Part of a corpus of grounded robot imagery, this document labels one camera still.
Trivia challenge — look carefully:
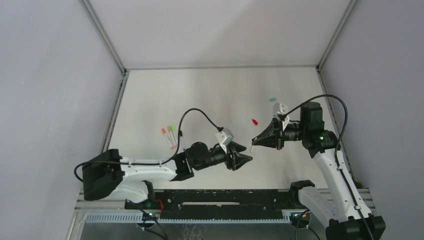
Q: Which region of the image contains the white pen green end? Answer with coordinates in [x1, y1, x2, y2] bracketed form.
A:
[173, 129, 179, 145]

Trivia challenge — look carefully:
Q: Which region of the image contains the white pen orange tip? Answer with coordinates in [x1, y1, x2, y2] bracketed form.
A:
[167, 125, 177, 148]

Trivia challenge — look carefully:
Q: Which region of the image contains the white pen peach end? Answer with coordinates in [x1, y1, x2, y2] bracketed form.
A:
[164, 133, 175, 149]

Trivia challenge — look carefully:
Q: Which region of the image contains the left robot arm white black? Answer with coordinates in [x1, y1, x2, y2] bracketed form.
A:
[81, 141, 253, 204]

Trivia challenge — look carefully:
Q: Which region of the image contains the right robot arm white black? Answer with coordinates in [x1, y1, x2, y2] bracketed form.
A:
[252, 101, 386, 240]

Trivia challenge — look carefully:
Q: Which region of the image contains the small circuit board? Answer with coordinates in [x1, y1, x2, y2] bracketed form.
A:
[142, 212, 160, 222]

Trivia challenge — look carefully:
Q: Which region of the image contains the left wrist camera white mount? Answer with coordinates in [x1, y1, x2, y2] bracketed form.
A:
[215, 127, 234, 154]

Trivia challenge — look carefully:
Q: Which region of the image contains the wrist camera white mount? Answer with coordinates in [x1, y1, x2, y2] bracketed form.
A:
[215, 127, 234, 154]
[272, 102, 290, 131]

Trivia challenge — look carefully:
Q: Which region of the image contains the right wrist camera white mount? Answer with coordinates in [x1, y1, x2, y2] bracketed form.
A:
[272, 102, 290, 131]

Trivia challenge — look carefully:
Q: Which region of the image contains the left black camera cable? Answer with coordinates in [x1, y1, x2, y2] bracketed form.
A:
[73, 108, 223, 183]

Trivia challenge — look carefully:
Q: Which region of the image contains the black camera cable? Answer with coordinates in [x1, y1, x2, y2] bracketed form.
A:
[279, 94, 375, 240]
[73, 108, 223, 183]

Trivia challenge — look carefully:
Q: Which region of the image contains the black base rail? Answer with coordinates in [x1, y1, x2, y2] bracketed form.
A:
[124, 189, 306, 222]

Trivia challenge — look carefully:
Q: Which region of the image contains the right black camera cable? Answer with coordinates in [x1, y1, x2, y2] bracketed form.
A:
[279, 94, 375, 240]

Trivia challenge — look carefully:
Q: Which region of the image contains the aluminium frame profile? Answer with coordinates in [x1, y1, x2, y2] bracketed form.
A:
[97, 71, 130, 155]

